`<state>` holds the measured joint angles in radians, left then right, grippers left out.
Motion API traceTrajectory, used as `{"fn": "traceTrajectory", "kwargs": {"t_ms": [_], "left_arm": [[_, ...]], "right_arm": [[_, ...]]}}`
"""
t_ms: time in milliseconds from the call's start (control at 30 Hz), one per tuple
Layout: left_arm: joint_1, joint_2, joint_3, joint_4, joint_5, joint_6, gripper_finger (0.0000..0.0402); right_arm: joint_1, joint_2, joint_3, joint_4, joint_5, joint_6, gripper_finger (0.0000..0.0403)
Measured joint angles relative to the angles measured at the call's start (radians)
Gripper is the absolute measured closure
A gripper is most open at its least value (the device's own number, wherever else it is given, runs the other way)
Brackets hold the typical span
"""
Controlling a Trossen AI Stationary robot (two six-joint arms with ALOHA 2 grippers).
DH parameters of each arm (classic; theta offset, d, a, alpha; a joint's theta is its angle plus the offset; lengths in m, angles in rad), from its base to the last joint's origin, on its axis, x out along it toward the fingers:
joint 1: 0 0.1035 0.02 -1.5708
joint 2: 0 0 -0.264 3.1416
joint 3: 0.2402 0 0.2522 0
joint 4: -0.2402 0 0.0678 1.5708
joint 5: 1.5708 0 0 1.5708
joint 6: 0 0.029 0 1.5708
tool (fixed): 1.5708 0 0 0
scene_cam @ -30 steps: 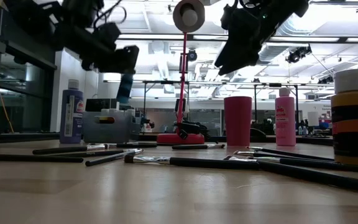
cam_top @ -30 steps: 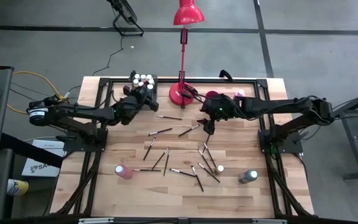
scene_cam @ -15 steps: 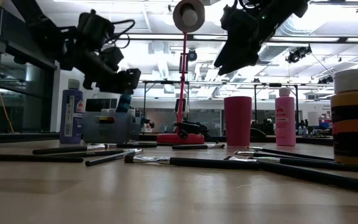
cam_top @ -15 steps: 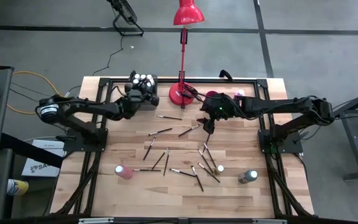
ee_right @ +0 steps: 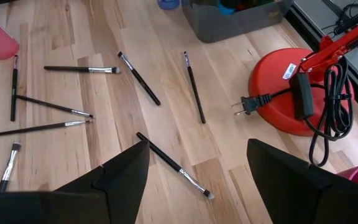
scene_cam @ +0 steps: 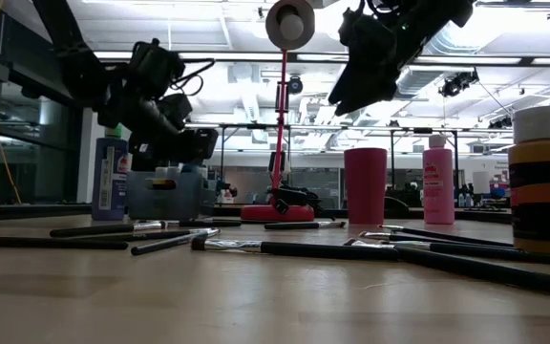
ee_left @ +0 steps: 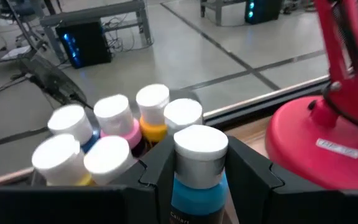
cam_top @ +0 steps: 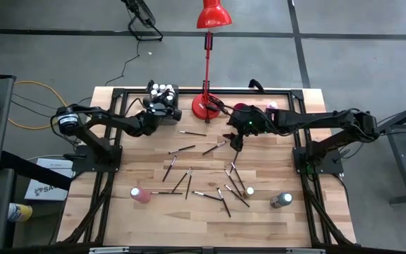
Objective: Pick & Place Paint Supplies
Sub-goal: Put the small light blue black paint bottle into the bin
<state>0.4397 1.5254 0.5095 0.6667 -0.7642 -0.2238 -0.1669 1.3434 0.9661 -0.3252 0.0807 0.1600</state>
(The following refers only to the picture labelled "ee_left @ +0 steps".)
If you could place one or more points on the grey translucent plastic bin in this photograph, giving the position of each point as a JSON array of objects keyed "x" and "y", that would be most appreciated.
[{"x": 188, "y": 94}]

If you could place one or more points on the lemon yellow paint bottle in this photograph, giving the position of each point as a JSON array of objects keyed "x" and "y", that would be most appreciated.
[{"x": 57, "y": 158}]

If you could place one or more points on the black computer blue lights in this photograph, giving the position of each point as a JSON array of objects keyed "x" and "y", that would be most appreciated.
[{"x": 92, "y": 46}]

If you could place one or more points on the light blue paint bottle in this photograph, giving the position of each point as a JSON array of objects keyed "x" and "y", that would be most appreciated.
[{"x": 197, "y": 196}]

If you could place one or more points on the small dark blue paint bottle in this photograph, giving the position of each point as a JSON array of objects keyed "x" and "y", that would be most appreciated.
[{"x": 70, "y": 121}]

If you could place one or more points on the deep yellow paint bottle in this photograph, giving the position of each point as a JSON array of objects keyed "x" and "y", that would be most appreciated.
[{"x": 152, "y": 99}]

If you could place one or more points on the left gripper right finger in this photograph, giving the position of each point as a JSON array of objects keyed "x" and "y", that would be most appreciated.
[{"x": 250, "y": 183}]

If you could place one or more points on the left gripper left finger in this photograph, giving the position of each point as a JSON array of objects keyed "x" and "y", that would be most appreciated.
[{"x": 157, "y": 174}]

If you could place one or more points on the rolling office chair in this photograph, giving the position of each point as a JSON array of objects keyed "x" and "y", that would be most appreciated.
[{"x": 17, "y": 51}]

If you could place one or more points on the red desk lamp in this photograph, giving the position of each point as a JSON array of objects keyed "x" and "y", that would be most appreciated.
[{"x": 306, "y": 149}]

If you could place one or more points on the grey metal workbench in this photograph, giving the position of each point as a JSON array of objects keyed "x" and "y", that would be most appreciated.
[
  {"x": 217, "y": 12},
  {"x": 95, "y": 12}
]

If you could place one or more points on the black floor fan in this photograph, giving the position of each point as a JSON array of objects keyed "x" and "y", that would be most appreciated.
[{"x": 54, "y": 81}]

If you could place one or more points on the black computer cyan lights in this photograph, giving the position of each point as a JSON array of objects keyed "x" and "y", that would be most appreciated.
[{"x": 266, "y": 12}]

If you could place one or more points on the small pink paint bottle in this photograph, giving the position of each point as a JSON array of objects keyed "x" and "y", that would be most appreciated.
[{"x": 113, "y": 113}]

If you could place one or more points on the dark green paint bottle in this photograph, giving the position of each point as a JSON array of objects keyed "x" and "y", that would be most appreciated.
[{"x": 182, "y": 112}]

